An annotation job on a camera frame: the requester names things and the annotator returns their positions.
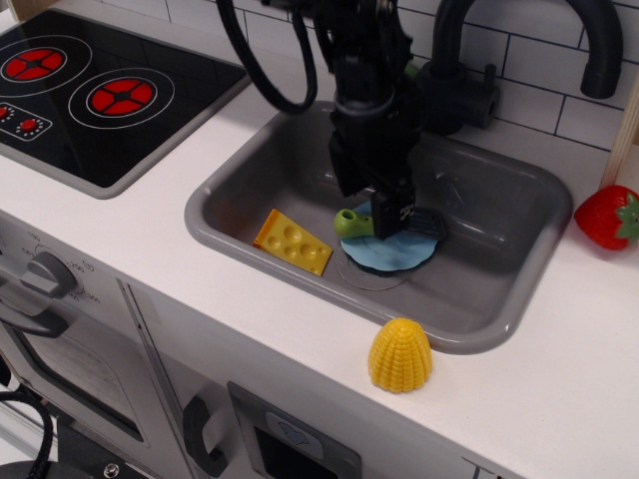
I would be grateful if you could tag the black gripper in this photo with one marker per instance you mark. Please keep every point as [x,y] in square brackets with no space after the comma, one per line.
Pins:
[369,148]

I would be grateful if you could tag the green handled grey spatula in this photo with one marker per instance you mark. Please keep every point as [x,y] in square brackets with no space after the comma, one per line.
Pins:
[427,223]

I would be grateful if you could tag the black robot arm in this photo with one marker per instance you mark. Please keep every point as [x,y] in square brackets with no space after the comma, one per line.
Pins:
[364,47]

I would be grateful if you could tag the blue round plate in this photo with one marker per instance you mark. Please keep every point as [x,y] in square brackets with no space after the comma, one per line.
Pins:
[398,252]

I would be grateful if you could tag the grey plastic sink basin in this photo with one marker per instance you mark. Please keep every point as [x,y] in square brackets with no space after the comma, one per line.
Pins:
[503,220]

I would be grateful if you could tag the yellow cheese wedge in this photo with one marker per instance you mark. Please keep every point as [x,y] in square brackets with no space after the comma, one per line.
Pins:
[285,239]

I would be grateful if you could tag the dark grey faucet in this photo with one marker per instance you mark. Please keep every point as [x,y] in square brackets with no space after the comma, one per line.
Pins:
[451,100]

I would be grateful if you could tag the green round toy object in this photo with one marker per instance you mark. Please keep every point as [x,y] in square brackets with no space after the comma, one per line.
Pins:
[411,71]

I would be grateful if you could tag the yellow corn cob piece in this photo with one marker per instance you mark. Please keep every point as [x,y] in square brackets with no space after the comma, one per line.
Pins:
[400,358]

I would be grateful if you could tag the red toy strawberry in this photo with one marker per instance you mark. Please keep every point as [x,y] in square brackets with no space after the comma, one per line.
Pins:
[610,217]

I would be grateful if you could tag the grey dishwasher control panel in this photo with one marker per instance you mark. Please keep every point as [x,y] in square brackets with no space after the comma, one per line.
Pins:
[281,446]

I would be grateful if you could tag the black toy stove top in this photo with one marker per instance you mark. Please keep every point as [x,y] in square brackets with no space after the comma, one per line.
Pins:
[95,107]

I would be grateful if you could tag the grey oven knob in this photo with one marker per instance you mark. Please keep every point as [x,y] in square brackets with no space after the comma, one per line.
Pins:
[48,275]

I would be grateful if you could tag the wooden shelf post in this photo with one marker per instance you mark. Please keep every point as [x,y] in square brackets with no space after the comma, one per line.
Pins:
[622,165]

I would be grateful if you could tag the dark grey cabinet handle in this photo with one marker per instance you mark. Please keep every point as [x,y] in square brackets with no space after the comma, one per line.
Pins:
[195,417]

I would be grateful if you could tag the grey oven door handle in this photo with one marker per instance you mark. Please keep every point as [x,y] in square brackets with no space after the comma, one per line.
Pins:
[30,312]

